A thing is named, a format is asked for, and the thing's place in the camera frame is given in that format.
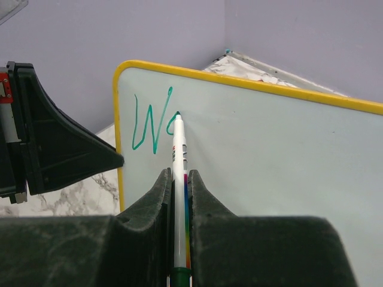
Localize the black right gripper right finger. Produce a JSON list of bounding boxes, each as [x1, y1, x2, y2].
[[189, 170, 357, 286]]

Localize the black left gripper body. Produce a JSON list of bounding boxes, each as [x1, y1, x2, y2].
[[1, 61, 27, 204]]

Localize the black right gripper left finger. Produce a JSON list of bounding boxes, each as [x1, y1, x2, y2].
[[1, 169, 171, 286]]

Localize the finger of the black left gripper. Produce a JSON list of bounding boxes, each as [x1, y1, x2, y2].
[[13, 63, 124, 195]]

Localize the white green whiteboard marker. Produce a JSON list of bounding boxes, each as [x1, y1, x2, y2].
[[170, 112, 191, 286]]

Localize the yellow framed whiteboard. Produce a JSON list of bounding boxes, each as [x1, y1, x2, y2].
[[113, 60, 382, 286]]

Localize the aluminium table edge frame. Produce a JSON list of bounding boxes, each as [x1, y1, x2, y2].
[[204, 49, 343, 96]]

